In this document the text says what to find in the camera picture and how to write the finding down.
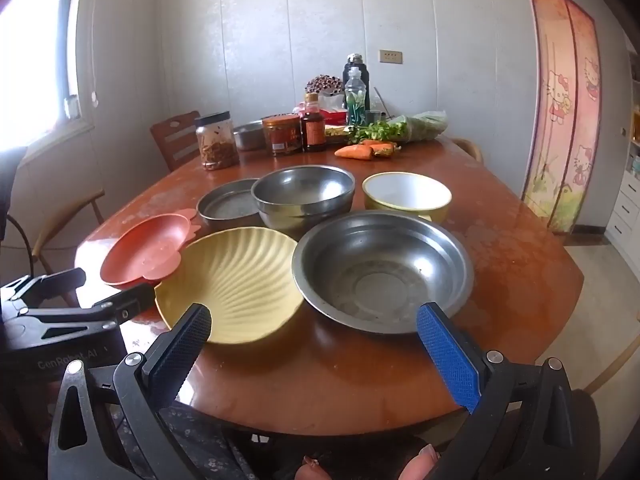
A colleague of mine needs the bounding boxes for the white cabinet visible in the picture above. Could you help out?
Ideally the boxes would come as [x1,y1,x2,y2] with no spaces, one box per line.
[604,110,640,261]

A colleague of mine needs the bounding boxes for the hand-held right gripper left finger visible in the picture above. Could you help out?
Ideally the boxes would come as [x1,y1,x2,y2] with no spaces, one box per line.
[47,302,213,480]

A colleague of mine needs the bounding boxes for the pink cartoon door curtain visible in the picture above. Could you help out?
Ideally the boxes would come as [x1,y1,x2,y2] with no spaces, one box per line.
[520,0,603,235]

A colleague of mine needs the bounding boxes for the clear plastic bottle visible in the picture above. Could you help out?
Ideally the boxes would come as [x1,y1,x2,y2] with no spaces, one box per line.
[345,66,369,126]

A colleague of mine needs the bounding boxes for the person's left foot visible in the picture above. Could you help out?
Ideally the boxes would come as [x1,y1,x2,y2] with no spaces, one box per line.
[295,455,333,480]

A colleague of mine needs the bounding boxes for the round-back wooden chair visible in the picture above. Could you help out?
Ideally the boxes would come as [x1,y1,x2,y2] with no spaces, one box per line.
[450,137,485,163]

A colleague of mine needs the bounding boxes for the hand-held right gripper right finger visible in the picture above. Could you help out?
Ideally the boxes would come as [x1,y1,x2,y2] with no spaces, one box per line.
[416,301,576,480]

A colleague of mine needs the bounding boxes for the orange flower-shaped plate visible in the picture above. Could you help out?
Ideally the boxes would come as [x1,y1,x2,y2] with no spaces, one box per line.
[100,208,197,288]

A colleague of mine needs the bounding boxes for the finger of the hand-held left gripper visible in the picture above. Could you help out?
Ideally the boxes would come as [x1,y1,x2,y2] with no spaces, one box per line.
[14,267,87,307]
[10,282,157,343]

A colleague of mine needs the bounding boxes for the carrot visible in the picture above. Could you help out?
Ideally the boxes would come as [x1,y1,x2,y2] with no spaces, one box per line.
[360,139,398,157]
[334,145,373,161]

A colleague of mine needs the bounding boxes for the yellow bowl white inside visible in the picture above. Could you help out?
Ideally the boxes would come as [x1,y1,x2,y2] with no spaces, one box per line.
[362,172,453,226]

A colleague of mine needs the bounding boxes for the person's right foot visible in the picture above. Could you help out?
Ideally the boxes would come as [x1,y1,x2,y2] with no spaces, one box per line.
[397,444,443,480]

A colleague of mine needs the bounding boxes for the leafy greens in bag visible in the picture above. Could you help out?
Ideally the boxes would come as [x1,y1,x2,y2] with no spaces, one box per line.
[350,111,448,145]

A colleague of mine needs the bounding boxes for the window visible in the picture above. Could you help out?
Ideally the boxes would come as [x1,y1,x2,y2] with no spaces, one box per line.
[0,0,83,161]

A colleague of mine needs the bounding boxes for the slatted wooden chair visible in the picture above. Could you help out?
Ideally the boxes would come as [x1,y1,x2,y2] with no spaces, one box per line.
[150,111,202,172]

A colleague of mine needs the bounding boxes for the red label pickle jar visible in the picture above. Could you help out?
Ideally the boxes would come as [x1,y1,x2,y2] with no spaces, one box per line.
[262,114,303,156]

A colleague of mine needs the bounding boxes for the black thermos flask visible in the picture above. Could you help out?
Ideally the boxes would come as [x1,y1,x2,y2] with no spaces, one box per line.
[343,53,370,96]

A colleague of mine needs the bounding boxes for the dark sauce bottle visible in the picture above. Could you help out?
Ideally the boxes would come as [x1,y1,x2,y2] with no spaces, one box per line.
[300,92,326,153]

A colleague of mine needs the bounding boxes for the clear jar black lid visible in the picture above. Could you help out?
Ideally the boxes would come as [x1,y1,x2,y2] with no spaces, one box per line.
[194,111,240,171]

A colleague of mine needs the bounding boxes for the red white flower ornament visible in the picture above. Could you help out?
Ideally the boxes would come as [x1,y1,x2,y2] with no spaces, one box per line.
[305,74,343,97]

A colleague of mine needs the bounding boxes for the red white tissue pack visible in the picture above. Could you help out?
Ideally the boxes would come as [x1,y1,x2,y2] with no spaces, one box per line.
[292,95,348,126]

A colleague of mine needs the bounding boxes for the person's floral trousers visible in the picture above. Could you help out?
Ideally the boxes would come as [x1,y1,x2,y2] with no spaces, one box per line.
[165,404,301,480]

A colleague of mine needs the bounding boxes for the small steel bowl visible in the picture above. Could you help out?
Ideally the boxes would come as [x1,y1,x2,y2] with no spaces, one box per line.
[232,120,266,151]

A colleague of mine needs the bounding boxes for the large steel basin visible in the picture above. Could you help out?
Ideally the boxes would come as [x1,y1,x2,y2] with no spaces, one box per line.
[291,211,475,335]

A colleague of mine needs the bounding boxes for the shallow steel plate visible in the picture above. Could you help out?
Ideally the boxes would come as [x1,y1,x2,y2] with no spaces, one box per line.
[196,178,261,233]

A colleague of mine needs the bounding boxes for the yellow shell-shaped plate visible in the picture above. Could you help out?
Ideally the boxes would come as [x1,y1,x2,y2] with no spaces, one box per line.
[154,227,306,345]

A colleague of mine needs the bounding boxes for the person's foot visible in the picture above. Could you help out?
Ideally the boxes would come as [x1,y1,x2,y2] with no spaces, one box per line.
[397,444,443,480]
[295,455,333,480]

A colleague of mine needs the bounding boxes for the curved-back wooden chair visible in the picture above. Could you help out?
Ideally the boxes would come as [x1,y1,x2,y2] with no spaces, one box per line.
[5,189,106,281]

